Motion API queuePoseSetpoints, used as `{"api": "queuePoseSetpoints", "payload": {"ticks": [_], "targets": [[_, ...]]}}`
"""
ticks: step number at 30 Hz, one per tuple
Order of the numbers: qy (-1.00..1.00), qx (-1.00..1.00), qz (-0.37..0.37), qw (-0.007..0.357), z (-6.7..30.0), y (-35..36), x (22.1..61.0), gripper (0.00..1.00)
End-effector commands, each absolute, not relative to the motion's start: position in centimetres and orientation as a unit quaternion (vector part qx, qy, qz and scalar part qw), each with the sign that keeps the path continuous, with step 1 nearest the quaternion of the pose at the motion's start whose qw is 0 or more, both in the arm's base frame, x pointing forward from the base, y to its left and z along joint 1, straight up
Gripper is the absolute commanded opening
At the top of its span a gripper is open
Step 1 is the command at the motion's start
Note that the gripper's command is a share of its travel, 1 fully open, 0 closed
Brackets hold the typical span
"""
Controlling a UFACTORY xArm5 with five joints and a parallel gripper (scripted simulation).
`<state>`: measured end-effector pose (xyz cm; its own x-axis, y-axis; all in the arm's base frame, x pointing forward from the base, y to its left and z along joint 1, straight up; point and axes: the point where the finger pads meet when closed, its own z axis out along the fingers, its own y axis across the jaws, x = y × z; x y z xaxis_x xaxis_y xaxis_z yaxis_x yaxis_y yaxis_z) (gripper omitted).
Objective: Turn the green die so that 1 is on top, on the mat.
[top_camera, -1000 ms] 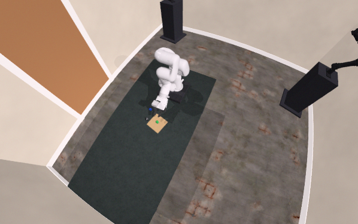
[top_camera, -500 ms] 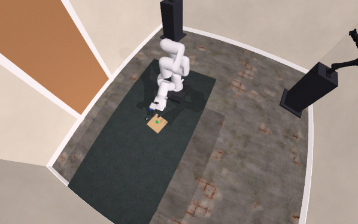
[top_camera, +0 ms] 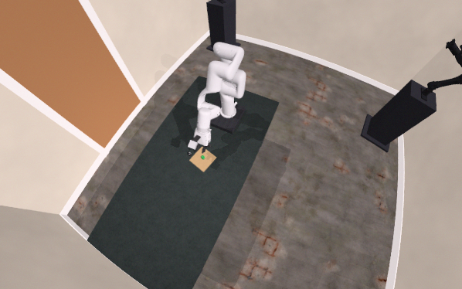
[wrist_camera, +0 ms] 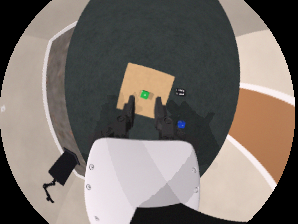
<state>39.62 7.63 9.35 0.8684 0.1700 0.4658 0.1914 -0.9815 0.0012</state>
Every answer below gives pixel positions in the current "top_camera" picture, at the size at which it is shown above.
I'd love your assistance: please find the tan flat mat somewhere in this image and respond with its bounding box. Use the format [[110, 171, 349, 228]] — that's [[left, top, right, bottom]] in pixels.
[[189, 147, 216, 172]]

